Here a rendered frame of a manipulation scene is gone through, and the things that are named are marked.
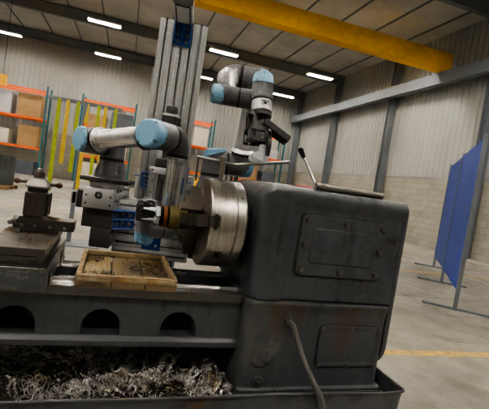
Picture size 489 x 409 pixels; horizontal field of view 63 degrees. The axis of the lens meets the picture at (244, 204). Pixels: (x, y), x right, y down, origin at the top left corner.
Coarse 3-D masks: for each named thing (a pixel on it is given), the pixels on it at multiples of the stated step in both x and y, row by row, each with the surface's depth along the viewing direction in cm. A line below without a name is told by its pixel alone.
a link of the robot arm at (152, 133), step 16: (80, 128) 176; (96, 128) 177; (128, 128) 166; (144, 128) 156; (160, 128) 155; (176, 128) 164; (80, 144) 176; (96, 144) 176; (112, 144) 171; (128, 144) 167; (144, 144) 156; (160, 144) 157; (176, 144) 164
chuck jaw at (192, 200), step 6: (192, 186) 148; (192, 192) 147; (198, 192) 148; (186, 198) 144; (192, 198) 145; (198, 198) 146; (180, 204) 142; (186, 204) 143; (192, 204) 144; (198, 204) 145; (192, 210) 143; (198, 210) 144
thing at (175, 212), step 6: (162, 210) 136; (168, 210) 137; (174, 210) 137; (180, 210) 138; (186, 210) 141; (162, 216) 136; (168, 216) 137; (174, 216) 137; (162, 222) 136; (168, 222) 137; (174, 222) 137; (168, 228) 139; (174, 228) 139
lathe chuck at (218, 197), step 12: (204, 180) 146; (216, 180) 140; (204, 192) 143; (216, 192) 133; (228, 192) 135; (204, 204) 141; (216, 204) 131; (228, 204) 132; (228, 216) 131; (204, 228) 136; (228, 228) 131; (204, 240) 135; (216, 240) 130; (228, 240) 132; (204, 252) 132; (228, 252) 134; (204, 264) 139; (216, 264) 139
